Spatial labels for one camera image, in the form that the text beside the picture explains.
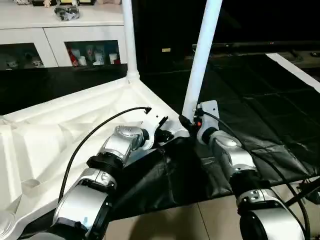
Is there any black long rail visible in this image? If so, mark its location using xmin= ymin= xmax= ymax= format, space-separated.
xmin=191 ymin=41 xmax=320 ymax=50

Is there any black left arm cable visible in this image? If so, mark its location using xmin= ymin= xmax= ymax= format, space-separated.
xmin=58 ymin=106 xmax=153 ymax=204

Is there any black box with label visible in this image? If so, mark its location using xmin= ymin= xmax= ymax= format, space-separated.
xmin=131 ymin=0 xmax=201 ymax=75

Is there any white plastic table top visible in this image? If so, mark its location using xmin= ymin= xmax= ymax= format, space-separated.
xmin=0 ymin=76 xmax=191 ymax=240

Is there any white flat strip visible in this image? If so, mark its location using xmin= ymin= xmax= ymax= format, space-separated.
xmin=265 ymin=52 xmax=320 ymax=94

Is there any dark crumpled bundle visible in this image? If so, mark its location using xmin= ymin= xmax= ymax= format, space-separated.
xmin=54 ymin=5 xmax=81 ymax=22

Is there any red white bottle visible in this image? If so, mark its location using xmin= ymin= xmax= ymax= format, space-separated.
xmin=68 ymin=48 xmax=79 ymax=67

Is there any black tripod stand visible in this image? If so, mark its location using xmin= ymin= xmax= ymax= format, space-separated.
xmin=284 ymin=176 xmax=320 ymax=209

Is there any white glass door cabinet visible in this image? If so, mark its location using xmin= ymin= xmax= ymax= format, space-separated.
xmin=0 ymin=0 xmax=129 ymax=70

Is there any black work mat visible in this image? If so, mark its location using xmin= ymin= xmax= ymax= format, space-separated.
xmin=0 ymin=53 xmax=320 ymax=226

